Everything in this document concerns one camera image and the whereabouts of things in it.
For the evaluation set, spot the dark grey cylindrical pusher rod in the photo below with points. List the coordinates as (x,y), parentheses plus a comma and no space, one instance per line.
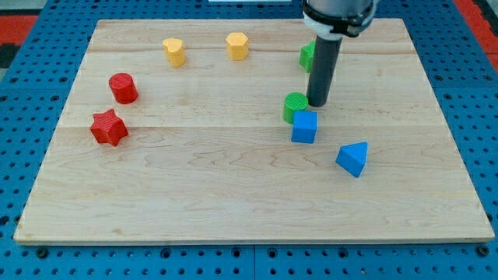
(322,70)

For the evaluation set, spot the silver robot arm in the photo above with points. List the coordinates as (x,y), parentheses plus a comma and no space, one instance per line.
(332,20)

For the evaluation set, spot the green star block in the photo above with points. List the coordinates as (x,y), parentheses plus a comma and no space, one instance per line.
(307,56)

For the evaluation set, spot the red star block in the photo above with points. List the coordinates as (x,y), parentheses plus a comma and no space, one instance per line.
(108,128)

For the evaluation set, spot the green cylinder block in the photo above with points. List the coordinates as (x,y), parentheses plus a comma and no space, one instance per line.
(293,102)

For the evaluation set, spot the blue cube block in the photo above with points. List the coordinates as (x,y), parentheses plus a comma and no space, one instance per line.
(304,126)

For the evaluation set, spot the yellow hexagon block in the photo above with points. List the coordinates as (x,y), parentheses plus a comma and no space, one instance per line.
(237,46)

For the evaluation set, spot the blue triangular prism block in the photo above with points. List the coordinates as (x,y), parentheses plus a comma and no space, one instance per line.
(352,158)

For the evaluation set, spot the light wooden board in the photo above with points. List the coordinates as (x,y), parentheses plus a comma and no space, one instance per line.
(209,159)

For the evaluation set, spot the yellow heart block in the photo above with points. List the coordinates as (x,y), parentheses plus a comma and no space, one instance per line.
(175,52)

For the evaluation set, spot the red cylinder block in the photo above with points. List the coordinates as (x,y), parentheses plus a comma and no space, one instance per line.
(123,88)

